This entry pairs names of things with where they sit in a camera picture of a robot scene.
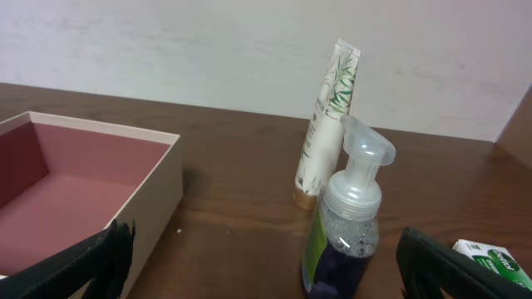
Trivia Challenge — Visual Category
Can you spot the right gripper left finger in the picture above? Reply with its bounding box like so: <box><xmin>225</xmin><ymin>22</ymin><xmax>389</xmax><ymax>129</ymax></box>
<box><xmin>1</xmin><ymin>220</ymin><xmax>135</xmax><ymax>299</ymax></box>

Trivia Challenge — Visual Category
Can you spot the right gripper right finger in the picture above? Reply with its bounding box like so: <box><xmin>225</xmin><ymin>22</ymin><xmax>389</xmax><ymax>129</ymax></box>
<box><xmin>396</xmin><ymin>227</ymin><xmax>531</xmax><ymax>299</ymax></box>

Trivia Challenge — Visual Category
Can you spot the clear foam pump bottle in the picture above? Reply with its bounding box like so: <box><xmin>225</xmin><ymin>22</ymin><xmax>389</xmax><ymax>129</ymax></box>
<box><xmin>301</xmin><ymin>115</ymin><xmax>396</xmax><ymax>299</ymax></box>

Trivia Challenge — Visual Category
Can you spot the white bamboo print lotion tube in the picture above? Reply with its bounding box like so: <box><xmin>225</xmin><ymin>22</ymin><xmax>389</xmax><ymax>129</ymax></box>
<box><xmin>293</xmin><ymin>39</ymin><xmax>360</xmax><ymax>210</ymax></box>

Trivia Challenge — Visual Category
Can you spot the green white soap bar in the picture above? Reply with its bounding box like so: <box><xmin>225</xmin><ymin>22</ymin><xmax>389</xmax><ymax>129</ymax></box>
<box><xmin>452</xmin><ymin>239</ymin><xmax>531</xmax><ymax>290</ymax></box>

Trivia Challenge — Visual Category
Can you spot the white box pink interior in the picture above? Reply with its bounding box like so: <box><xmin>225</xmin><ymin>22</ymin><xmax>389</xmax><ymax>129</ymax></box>
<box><xmin>1</xmin><ymin>111</ymin><xmax>184</xmax><ymax>297</ymax></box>

